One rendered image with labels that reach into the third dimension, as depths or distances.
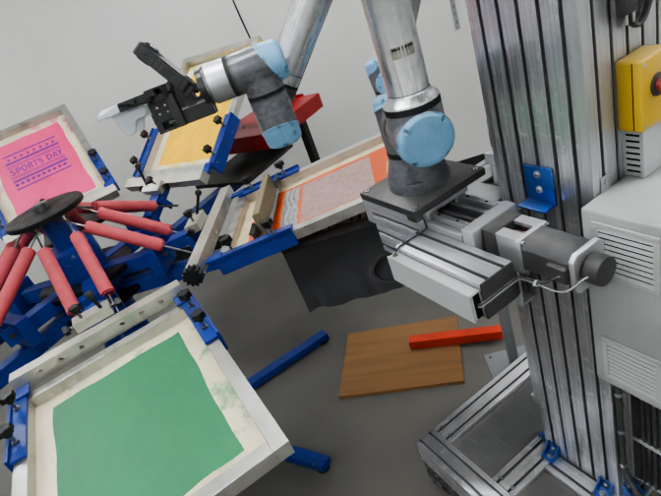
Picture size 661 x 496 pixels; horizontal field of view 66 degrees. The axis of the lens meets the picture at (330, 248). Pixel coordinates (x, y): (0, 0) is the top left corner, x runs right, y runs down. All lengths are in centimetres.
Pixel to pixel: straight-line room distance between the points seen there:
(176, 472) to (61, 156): 232
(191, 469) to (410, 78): 94
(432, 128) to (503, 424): 127
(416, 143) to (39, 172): 253
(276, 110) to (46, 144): 250
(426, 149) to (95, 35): 337
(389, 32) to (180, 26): 306
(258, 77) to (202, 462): 82
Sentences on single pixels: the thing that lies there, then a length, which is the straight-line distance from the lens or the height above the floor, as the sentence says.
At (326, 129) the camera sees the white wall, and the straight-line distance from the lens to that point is 399.
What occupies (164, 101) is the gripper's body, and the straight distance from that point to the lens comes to 102.
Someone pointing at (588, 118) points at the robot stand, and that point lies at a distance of 106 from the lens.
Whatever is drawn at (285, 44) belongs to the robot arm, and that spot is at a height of 166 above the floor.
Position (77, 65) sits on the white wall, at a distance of 426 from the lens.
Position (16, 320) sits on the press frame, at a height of 105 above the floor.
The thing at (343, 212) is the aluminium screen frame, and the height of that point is 107.
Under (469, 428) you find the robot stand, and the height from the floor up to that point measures 22.
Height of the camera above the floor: 179
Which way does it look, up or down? 28 degrees down
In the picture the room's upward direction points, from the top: 21 degrees counter-clockwise
